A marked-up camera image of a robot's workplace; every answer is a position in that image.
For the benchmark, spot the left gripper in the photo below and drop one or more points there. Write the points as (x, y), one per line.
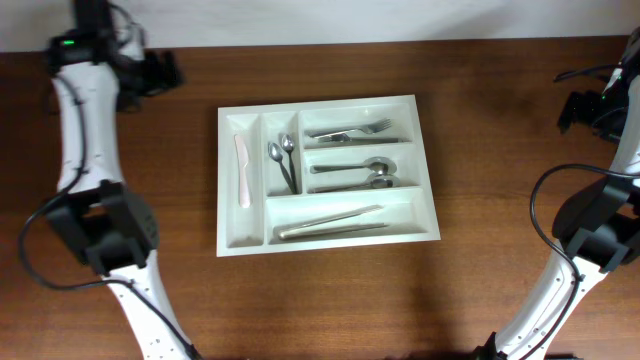
(163, 73)

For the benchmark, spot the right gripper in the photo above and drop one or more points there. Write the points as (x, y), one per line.
(573, 110)

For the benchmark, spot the white plastic knife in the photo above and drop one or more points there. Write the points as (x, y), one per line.
(244, 197)

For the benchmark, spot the small metal teaspoon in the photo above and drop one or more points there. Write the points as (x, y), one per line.
(276, 153)
(288, 144)

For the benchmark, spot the long metal fork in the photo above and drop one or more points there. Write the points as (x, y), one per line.
(346, 139)

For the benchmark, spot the short metal fork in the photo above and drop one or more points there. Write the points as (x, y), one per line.
(366, 129)

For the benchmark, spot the metal serving tongs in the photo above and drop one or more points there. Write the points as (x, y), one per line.
(326, 225)

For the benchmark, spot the metal tablespoon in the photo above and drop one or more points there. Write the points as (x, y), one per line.
(374, 181)
(377, 165)

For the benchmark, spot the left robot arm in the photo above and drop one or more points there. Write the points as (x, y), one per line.
(99, 68)

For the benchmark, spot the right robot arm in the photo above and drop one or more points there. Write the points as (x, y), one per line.
(596, 230)

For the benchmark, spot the white plastic cutlery tray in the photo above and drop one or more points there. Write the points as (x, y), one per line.
(319, 175)

